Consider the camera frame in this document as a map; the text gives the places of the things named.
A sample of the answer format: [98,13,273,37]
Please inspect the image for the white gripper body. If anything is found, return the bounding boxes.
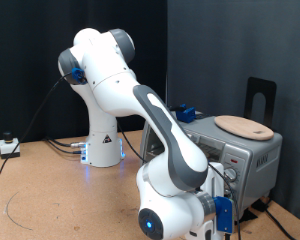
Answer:
[184,161,225,240]

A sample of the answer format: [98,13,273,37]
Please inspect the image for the silver oven knob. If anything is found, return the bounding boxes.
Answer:
[224,166,239,183]

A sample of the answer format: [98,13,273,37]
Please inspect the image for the silver toaster oven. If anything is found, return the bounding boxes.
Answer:
[138,111,284,222]

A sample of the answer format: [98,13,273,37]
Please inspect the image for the black foam pad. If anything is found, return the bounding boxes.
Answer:
[238,208,259,224]
[251,199,270,213]

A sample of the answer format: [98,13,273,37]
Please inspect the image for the round wooden cutting board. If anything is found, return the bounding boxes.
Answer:
[213,115,275,141]

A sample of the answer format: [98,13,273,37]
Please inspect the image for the black metal bookend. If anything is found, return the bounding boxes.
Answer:
[243,77,278,129]

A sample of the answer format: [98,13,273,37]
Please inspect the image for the emergency stop button box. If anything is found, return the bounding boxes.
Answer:
[0,131,21,160]

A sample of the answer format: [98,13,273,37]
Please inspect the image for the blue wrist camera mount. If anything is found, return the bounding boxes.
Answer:
[212,195,235,235]

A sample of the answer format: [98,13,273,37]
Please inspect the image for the black oven power cable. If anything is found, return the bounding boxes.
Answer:
[264,208,298,240]

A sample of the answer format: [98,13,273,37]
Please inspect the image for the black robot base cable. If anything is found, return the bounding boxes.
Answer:
[44,135,87,148]
[45,139,84,155]

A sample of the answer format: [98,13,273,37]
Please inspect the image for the blue cable clip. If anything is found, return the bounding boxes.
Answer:
[71,67,88,85]

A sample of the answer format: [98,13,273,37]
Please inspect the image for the long hanging black cable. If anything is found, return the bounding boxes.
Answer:
[0,71,76,192]

